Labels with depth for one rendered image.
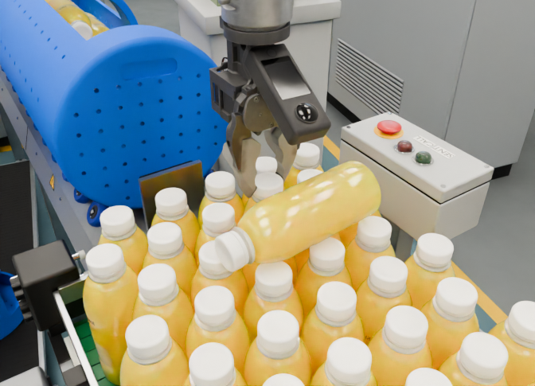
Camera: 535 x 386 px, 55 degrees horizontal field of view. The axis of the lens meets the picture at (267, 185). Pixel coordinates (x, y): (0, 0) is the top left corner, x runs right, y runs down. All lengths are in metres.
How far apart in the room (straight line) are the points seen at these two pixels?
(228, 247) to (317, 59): 0.83
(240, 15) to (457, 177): 0.35
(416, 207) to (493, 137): 1.95
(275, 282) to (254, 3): 0.28
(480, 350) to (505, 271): 1.80
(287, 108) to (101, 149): 0.37
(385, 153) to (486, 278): 1.56
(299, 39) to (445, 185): 0.65
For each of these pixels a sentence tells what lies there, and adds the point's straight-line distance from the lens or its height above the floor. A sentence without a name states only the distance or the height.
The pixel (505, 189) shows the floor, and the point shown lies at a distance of 2.80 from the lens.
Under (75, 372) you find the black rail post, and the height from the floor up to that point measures 0.98.
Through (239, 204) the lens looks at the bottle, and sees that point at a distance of 0.70.
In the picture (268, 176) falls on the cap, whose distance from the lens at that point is 0.65.
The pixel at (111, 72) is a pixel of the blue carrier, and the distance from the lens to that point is 0.75.
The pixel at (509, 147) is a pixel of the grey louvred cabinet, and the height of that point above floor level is 0.19.
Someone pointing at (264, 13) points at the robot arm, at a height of 1.32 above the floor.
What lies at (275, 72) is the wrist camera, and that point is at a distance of 0.55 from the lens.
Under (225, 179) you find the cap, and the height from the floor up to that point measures 1.09.
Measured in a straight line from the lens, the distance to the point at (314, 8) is 1.22.
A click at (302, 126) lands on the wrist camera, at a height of 1.23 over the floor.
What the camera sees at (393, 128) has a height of 1.11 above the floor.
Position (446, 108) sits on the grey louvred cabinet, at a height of 0.47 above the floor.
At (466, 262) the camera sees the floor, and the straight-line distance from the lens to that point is 2.30.
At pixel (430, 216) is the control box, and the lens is 0.71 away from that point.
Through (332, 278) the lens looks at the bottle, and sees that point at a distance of 0.58.
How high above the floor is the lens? 1.47
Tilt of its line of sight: 35 degrees down
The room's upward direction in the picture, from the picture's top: straight up
